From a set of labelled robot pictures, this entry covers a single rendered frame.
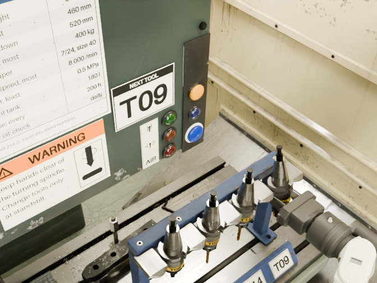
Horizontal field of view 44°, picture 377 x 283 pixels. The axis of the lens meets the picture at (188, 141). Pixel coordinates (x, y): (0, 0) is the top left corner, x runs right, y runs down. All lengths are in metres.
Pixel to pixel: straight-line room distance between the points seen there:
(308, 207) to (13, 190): 0.76
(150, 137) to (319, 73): 0.90
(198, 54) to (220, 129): 1.27
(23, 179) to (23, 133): 0.07
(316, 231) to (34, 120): 0.76
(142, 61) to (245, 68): 1.15
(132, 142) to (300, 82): 0.97
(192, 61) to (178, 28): 0.06
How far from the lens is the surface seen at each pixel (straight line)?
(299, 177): 1.22
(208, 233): 1.06
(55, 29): 0.50
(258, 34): 1.61
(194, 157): 1.86
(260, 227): 1.44
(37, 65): 0.51
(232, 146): 1.84
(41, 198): 0.63
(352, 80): 1.42
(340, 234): 1.12
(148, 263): 1.03
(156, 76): 0.61
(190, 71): 0.65
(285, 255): 1.39
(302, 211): 1.16
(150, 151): 0.69
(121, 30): 0.55
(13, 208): 0.62
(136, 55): 0.58
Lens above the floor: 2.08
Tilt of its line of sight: 43 degrees down
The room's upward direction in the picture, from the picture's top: 2 degrees clockwise
